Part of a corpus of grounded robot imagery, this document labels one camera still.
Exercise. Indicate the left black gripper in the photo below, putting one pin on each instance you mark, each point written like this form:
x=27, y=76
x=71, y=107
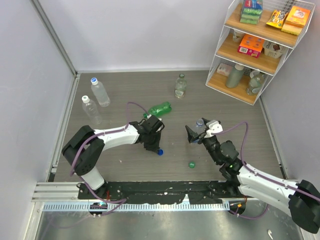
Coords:
x=154, y=148

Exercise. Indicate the pepsi bottle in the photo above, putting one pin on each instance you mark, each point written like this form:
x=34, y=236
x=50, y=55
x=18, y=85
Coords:
x=199, y=127

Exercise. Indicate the green sponge pack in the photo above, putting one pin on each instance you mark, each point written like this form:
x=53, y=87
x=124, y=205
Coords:
x=251, y=11

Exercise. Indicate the yellow snack bag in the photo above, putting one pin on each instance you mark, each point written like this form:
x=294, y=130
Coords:
x=277, y=19

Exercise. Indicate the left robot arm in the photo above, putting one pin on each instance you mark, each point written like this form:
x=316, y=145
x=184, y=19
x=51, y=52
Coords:
x=83, y=150

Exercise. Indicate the white cup on shelf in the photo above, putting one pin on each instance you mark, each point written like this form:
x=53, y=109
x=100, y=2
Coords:
x=237, y=36

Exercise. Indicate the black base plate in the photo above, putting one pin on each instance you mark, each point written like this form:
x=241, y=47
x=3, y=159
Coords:
x=168, y=192

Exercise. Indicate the green plastic bottle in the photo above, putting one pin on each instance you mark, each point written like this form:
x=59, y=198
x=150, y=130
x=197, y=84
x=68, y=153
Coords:
x=159, y=110

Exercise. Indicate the pink white packet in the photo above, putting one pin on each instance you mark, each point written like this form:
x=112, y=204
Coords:
x=224, y=69

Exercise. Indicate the clear glass bottle green cap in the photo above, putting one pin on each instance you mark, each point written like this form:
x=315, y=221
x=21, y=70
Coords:
x=180, y=86

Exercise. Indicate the orange yellow box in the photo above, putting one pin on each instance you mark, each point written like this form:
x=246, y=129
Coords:
x=295, y=21

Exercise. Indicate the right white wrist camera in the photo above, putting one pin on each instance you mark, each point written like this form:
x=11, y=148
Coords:
x=213, y=127

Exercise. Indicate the clear bottle blue cap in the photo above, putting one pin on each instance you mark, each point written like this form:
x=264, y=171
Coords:
x=100, y=93

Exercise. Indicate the white wire shelf rack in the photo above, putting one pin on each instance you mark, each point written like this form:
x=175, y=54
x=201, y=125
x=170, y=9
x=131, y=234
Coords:
x=226, y=50

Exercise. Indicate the white bottle cap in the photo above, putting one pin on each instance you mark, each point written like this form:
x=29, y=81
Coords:
x=85, y=99

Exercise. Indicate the grey green bottle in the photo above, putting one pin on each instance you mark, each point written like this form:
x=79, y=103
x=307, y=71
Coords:
x=235, y=76

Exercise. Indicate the orange pink box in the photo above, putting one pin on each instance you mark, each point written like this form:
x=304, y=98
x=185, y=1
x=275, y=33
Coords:
x=251, y=45

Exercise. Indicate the clear bottle on shelf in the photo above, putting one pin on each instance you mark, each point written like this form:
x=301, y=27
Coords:
x=256, y=81

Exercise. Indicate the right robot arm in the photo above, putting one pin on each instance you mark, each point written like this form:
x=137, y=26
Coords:
x=299, y=200

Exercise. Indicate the white cable duct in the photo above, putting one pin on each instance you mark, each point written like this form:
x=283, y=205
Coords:
x=145, y=207

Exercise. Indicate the clear plastic bottle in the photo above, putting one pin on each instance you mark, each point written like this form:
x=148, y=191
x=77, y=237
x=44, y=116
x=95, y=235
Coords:
x=92, y=112

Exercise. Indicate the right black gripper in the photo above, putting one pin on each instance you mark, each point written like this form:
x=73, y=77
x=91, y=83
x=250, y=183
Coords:
x=192, y=135

